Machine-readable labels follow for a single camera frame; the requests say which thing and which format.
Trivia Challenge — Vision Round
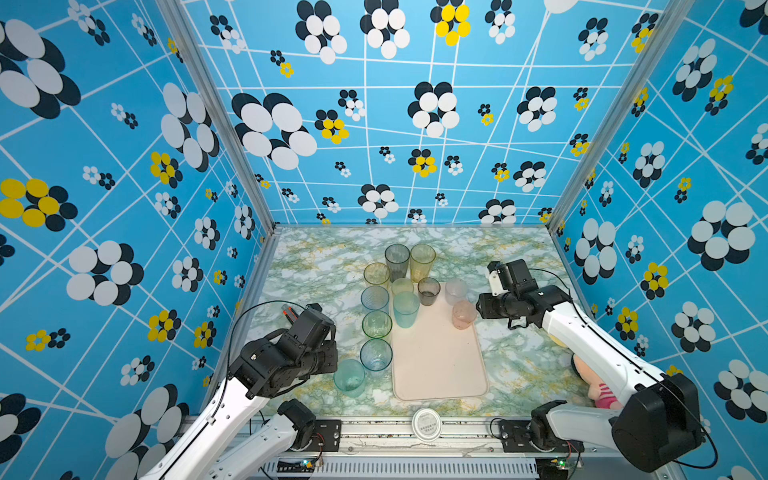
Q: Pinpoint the pink dotted glass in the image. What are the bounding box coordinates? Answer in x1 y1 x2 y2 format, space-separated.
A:
452 300 478 330

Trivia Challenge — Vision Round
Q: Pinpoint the teal glass lowest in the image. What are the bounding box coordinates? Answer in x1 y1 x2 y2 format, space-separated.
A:
333 359 366 398

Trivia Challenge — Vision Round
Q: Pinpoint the clear dotted glass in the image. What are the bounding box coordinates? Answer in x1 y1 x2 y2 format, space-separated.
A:
444 278 468 305

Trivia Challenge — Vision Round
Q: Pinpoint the small grey glass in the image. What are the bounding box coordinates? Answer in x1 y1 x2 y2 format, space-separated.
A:
417 277 441 306

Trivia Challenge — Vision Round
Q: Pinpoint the blue short glass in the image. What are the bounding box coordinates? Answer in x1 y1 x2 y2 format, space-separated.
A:
360 285 390 311

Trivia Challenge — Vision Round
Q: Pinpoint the teal glass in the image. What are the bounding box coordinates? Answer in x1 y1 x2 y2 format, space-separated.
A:
393 292 420 329

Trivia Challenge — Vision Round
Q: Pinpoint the light green short glass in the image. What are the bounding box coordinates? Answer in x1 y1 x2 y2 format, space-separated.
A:
390 278 414 295

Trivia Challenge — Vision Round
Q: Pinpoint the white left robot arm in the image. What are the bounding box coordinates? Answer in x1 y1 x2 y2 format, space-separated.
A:
142 338 338 479

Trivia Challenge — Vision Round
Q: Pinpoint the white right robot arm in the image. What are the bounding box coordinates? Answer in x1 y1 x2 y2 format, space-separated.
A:
476 286 705 472

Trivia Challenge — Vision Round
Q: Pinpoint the beige plastic tray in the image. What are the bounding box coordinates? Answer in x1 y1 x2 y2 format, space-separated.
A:
390 294 489 402

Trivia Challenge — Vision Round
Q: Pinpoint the yellow sponge ball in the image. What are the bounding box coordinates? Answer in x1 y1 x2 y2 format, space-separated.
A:
548 334 569 349

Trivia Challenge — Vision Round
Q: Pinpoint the tall yellow glass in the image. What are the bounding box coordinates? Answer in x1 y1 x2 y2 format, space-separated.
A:
410 243 437 283

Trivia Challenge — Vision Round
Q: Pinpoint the yellow short glass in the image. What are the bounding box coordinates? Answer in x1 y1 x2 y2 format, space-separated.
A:
363 262 391 286

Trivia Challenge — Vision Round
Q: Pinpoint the tall grey glass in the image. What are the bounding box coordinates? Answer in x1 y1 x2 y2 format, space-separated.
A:
385 244 410 282

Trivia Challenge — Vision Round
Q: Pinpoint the pink plush doll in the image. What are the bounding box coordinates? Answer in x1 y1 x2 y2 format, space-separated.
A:
572 355 623 410

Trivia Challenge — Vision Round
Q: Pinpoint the white round lid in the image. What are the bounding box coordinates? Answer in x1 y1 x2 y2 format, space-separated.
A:
411 408 442 443

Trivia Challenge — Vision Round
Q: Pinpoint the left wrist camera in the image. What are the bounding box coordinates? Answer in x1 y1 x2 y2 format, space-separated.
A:
287 303 336 345

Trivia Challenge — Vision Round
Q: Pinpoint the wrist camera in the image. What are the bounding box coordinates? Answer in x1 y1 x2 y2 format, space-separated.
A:
487 259 539 297
287 303 336 345

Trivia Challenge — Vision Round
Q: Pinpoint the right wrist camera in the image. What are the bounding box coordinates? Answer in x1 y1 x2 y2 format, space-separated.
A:
487 259 539 297

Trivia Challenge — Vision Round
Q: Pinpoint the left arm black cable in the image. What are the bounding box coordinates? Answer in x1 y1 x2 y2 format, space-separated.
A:
212 299 307 421

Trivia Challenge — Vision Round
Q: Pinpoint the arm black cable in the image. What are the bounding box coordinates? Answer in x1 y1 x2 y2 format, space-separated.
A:
212 299 307 421
527 266 719 470

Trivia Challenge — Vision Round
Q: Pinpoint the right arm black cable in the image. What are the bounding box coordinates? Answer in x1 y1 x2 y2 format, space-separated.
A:
527 266 719 470

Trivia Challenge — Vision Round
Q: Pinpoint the aluminium front rail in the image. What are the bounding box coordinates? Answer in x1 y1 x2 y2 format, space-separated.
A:
254 417 686 479

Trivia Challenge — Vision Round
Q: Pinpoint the aluminium corner post right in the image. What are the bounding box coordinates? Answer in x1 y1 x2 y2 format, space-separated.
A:
547 0 695 236

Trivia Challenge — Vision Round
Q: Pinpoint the aluminium corner post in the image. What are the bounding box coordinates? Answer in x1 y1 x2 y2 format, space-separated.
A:
157 0 275 237
547 0 695 236

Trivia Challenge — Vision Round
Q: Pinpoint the aluminium corner post left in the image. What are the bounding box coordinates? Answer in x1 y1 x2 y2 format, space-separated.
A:
157 0 275 237

